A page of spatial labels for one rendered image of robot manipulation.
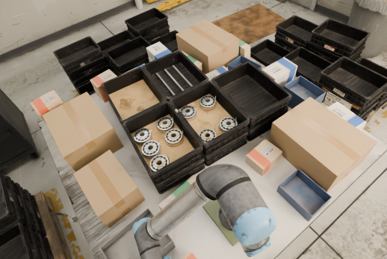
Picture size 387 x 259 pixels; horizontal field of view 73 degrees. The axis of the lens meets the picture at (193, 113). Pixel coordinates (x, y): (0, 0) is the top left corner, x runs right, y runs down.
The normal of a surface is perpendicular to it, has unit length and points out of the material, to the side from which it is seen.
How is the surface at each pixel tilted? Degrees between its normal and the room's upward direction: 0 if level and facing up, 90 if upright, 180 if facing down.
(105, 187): 0
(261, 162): 0
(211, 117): 0
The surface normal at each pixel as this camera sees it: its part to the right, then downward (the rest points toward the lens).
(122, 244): -0.10, -0.65
